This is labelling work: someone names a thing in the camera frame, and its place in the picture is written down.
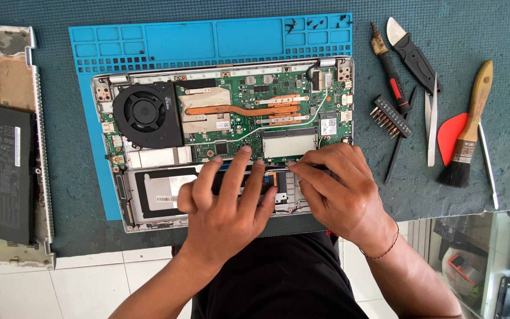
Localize small wireless card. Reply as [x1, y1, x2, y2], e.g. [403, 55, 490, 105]
[319, 112, 339, 137]

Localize black handled pry knife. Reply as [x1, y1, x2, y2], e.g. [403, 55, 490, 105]
[386, 17, 443, 96]

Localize black holder of screwdriver bits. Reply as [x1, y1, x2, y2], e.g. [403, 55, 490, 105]
[369, 94, 414, 140]

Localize silver laptop bottom cover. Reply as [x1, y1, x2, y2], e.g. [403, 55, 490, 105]
[0, 24, 57, 270]

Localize copper heat pipe heatsink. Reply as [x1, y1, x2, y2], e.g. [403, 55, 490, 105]
[177, 86, 312, 134]

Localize red triangular pry pick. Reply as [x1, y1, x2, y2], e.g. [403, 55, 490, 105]
[437, 112, 469, 167]

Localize open silver laptop base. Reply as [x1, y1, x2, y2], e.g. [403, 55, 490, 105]
[90, 55, 356, 234]

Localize white plastic pry stick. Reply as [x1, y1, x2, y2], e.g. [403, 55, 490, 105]
[477, 122, 500, 211]

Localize glass display cabinet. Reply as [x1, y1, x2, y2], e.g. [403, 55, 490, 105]
[408, 207, 510, 319]

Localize person's left hand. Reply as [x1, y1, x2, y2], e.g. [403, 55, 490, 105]
[176, 145, 279, 263]

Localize person's black clothing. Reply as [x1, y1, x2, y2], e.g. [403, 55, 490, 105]
[191, 230, 371, 319]

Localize black flex cable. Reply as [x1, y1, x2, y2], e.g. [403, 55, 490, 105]
[211, 170, 289, 205]

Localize black laptop cooling fan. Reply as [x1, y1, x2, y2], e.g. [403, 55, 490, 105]
[112, 81, 184, 150]

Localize hard drive in black caddy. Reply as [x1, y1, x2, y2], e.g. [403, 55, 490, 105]
[134, 166, 289, 219]

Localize white plastic tweezers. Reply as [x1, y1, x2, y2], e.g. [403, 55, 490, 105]
[424, 73, 440, 168]

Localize wooden handled brush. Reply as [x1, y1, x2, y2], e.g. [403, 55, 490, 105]
[436, 59, 494, 189]

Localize blue silicone repair mat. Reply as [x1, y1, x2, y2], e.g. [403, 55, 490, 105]
[68, 12, 354, 222]

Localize person's right hand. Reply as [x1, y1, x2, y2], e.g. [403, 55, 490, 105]
[287, 143, 400, 258]

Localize black plastic spudger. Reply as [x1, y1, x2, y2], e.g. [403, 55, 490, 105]
[384, 85, 419, 186]

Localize dark green felt work mat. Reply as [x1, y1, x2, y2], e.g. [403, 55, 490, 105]
[0, 0, 510, 259]

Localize group of small black screws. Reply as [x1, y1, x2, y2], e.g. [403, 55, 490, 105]
[285, 14, 353, 34]

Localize red and black screwdriver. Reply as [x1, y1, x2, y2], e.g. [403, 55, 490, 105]
[369, 20, 412, 115]

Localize black laptop battery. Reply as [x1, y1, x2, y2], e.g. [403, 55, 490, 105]
[0, 103, 38, 247]

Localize red string bracelet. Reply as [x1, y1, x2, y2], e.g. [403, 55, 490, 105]
[359, 222, 400, 261]

